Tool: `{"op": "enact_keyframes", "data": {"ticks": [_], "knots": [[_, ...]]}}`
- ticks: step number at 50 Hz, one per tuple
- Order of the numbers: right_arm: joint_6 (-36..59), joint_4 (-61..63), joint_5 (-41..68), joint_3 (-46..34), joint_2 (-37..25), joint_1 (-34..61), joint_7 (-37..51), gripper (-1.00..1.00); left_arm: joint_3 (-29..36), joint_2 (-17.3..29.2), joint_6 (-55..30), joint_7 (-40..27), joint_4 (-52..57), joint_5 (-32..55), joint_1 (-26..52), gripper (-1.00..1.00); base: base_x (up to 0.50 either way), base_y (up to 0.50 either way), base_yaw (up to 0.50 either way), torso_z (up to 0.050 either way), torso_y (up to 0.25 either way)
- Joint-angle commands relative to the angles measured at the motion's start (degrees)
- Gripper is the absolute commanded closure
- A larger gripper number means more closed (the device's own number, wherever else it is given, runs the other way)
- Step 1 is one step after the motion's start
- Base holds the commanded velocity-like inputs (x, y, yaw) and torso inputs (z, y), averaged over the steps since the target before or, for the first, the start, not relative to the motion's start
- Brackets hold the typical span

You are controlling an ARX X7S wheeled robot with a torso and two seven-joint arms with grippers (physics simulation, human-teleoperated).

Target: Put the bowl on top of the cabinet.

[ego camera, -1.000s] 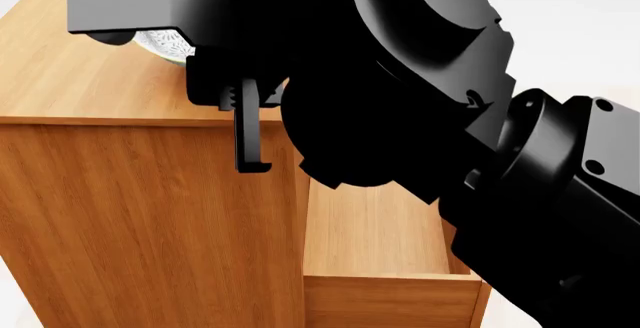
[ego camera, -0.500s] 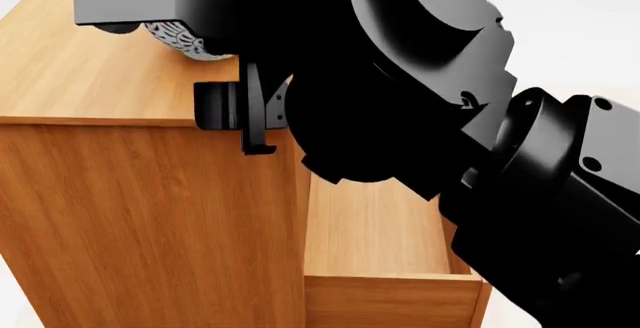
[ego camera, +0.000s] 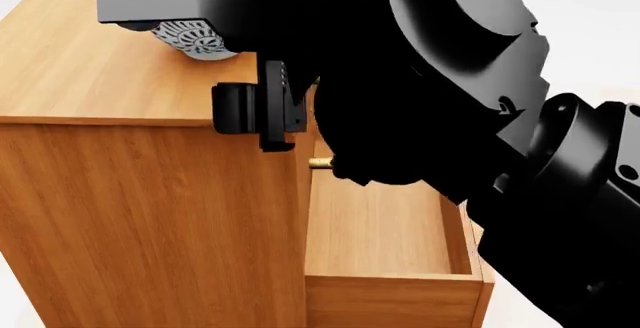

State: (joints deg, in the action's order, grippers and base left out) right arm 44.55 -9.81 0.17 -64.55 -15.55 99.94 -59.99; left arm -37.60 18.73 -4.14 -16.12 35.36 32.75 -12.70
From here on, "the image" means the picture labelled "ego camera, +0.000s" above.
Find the brass drawer knob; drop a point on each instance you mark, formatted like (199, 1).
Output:
(320, 163)

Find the black bowl with patterned outside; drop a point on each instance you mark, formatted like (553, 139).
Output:
(200, 41)

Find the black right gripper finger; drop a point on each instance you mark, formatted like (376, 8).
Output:
(277, 110)
(232, 108)

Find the light wooden cabinet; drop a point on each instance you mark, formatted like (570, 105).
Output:
(125, 200)

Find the open wooden drawer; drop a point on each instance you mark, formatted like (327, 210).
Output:
(380, 298)

